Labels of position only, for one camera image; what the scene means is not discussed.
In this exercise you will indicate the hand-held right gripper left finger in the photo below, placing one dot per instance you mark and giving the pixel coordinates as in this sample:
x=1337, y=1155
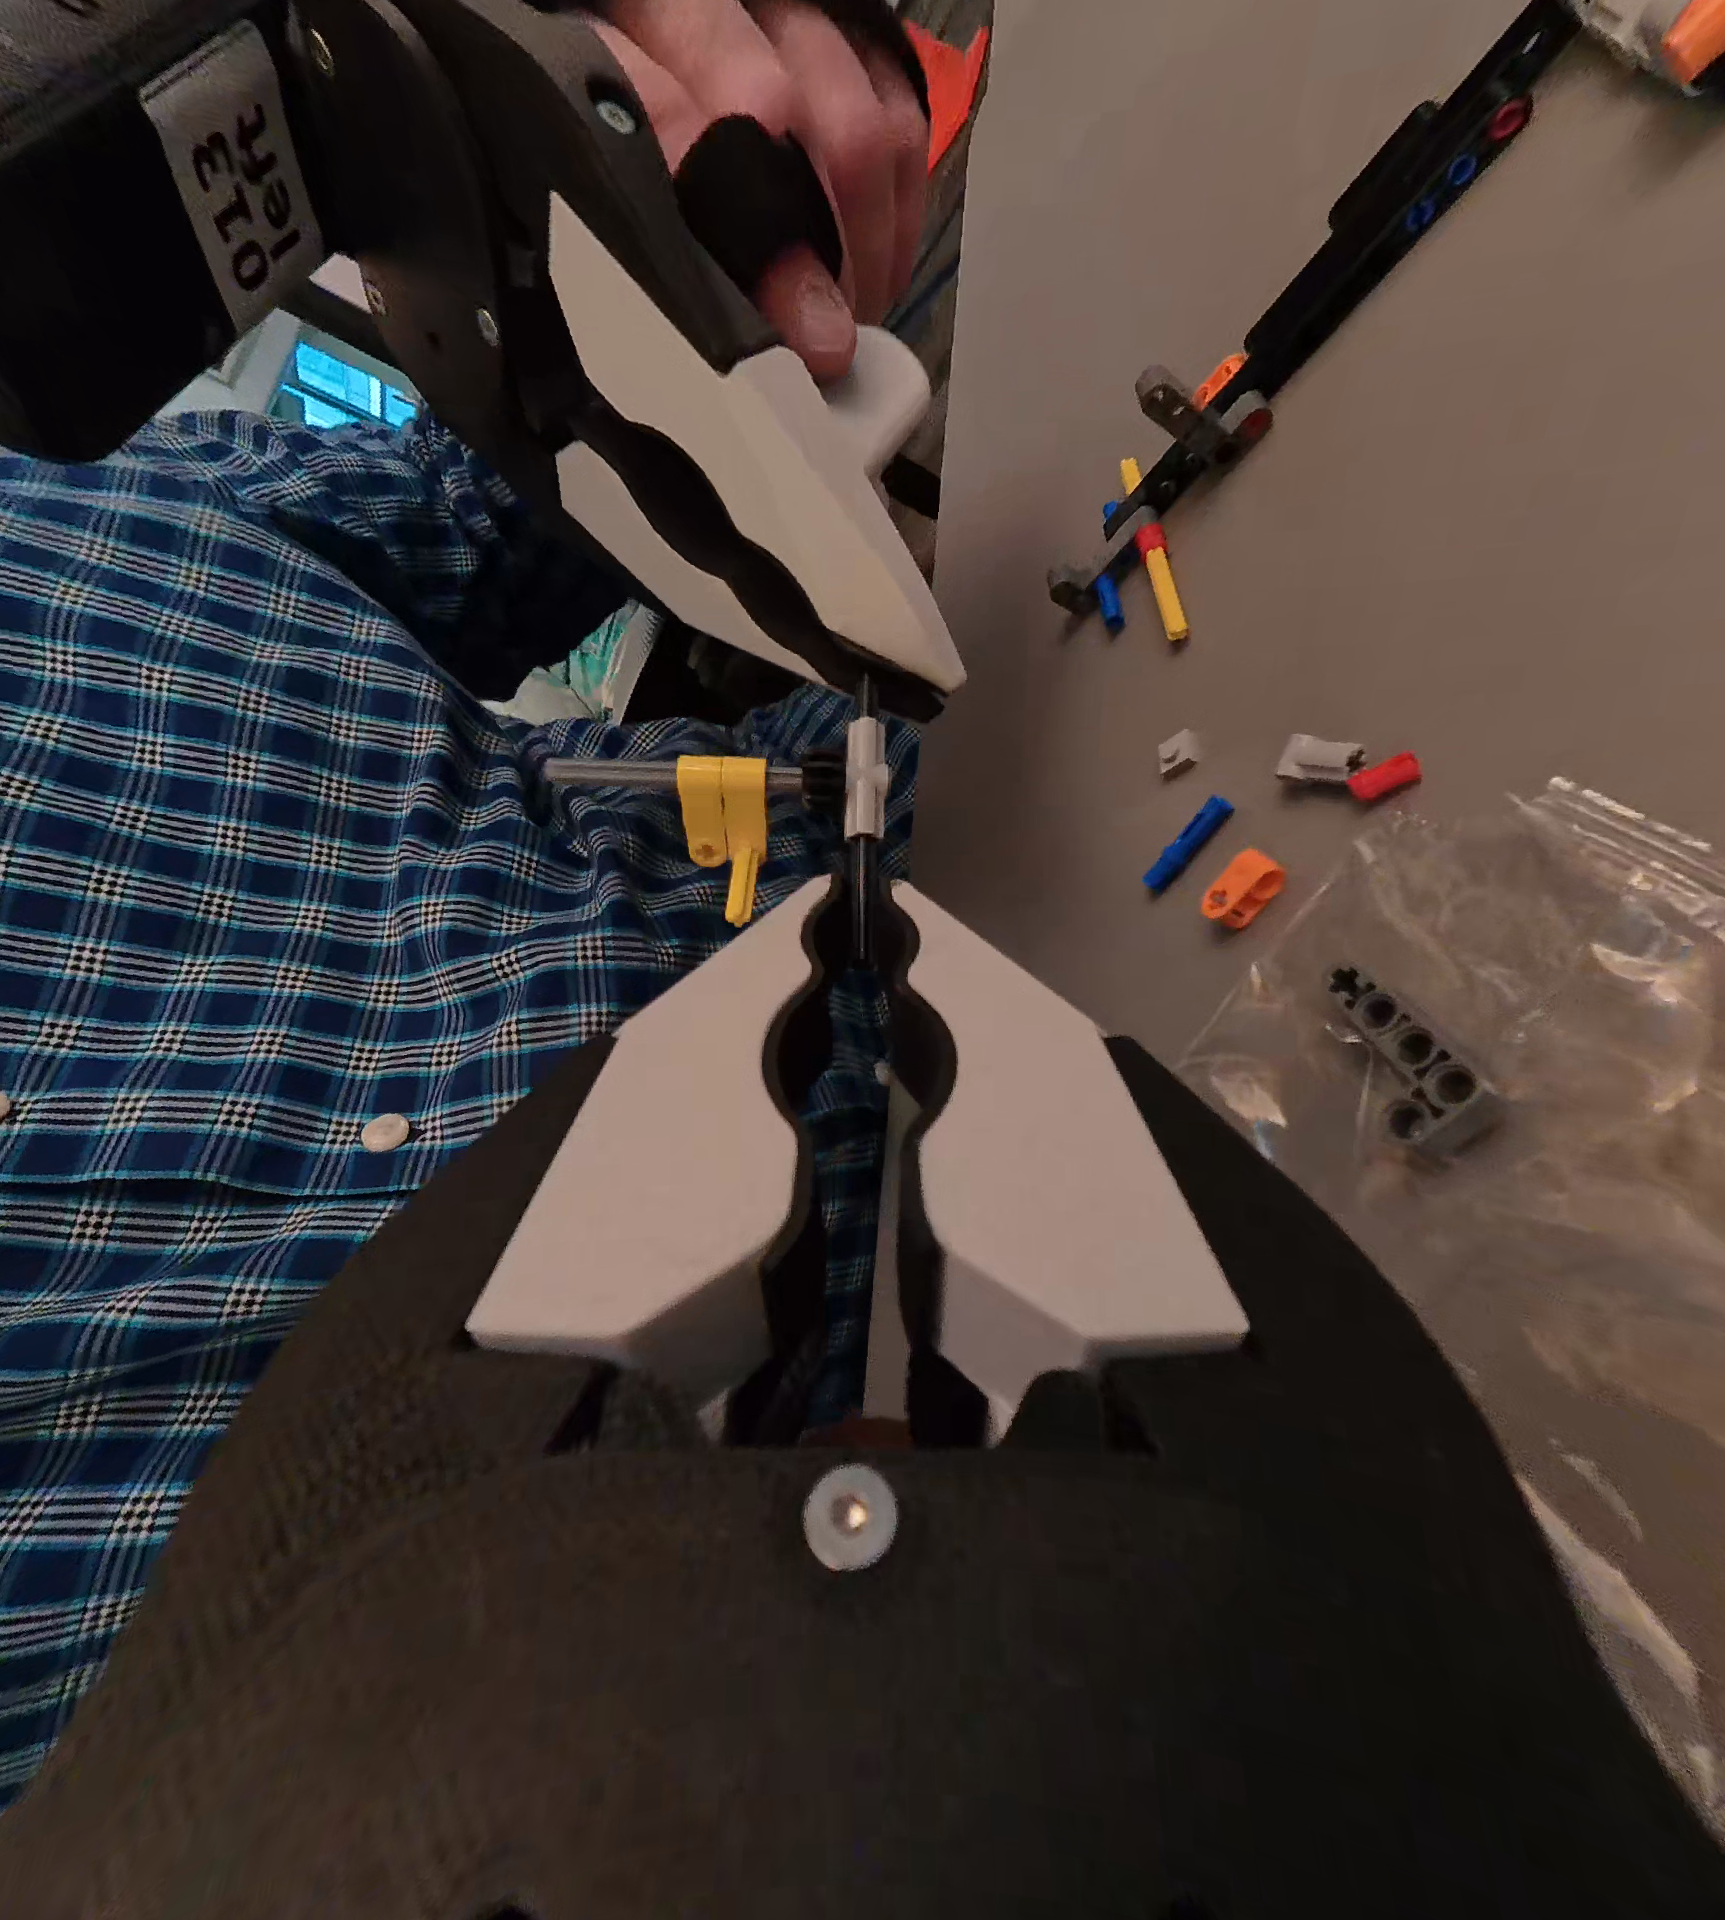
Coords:
x=654, y=1184

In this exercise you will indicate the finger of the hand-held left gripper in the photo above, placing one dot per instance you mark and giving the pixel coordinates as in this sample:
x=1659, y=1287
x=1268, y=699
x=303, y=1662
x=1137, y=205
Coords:
x=646, y=528
x=743, y=435

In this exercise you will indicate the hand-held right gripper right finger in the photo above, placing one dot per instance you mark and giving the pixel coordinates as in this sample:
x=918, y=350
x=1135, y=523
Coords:
x=1088, y=1184

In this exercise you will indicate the yellow lego steering assembly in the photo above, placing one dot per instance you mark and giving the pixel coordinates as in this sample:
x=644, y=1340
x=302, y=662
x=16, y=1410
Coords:
x=725, y=794

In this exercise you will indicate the black lego chassis frame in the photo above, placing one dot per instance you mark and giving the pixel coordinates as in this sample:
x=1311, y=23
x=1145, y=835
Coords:
x=1379, y=203

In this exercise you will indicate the orange lego connector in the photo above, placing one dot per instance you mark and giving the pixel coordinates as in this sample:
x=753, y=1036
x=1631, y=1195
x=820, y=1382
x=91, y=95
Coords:
x=1242, y=888

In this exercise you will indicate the short dark grey lego beam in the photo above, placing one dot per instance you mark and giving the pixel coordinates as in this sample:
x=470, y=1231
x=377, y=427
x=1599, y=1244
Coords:
x=1418, y=1072

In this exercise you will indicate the blue lego pin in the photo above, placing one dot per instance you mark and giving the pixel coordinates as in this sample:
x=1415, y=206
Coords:
x=1190, y=842

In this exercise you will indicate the small grey lego plate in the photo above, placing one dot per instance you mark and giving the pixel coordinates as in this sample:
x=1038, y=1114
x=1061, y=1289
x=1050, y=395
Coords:
x=1179, y=754

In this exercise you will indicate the grey lego pin connector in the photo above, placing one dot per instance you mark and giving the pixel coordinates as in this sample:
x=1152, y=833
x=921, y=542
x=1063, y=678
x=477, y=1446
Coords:
x=1316, y=758

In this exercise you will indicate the red lego pin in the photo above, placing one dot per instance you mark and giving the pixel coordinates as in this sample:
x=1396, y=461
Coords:
x=1388, y=776

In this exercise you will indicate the person's left hand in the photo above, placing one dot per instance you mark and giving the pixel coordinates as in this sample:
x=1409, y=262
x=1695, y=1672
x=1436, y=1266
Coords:
x=758, y=74

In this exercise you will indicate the blue plaid shirt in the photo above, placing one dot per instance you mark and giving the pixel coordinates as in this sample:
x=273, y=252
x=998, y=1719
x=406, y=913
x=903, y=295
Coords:
x=203, y=900

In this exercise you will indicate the clear plastic bag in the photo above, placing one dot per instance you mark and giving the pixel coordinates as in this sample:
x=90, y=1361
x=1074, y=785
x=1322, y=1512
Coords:
x=1628, y=1274

